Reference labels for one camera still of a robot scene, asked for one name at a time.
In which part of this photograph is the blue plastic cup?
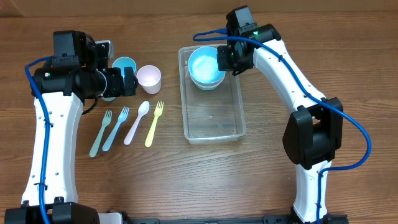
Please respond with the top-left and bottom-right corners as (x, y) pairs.
(112, 57), (137, 77)

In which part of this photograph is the blue plastic fork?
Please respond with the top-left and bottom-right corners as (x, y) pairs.
(102, 106), (129, 152)

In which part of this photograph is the pink plastic cup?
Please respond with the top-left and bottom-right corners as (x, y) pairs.
(137, 65), (162, 95)

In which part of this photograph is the white plastic spoon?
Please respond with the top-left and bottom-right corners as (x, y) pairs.
(123, 101), (150, 146)

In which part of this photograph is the blue plastic bowl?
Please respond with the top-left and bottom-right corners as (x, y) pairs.
(188, 46), (226, 86)

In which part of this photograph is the green plastic fork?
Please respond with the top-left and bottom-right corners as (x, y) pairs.
(89, 110), (113, 157)

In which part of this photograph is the green plastic bowl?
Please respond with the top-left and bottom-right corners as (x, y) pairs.
(190, 77), (224, 91)

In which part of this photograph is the yellow plastic fork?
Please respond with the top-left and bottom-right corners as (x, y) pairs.
(145, 101), (164, 147)

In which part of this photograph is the green plastic cup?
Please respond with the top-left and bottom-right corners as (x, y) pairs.
(101, 97), (116, 101)

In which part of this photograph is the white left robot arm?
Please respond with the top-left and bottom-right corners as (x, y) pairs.
(4, 30), (138, 224)

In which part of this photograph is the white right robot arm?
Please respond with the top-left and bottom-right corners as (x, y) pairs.
(217, 6), (348, 223)

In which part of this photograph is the clear plastic container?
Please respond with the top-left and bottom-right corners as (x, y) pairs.
(178, 45), (246, 144)

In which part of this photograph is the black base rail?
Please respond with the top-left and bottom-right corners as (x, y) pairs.
(99, 211), (349, 224)

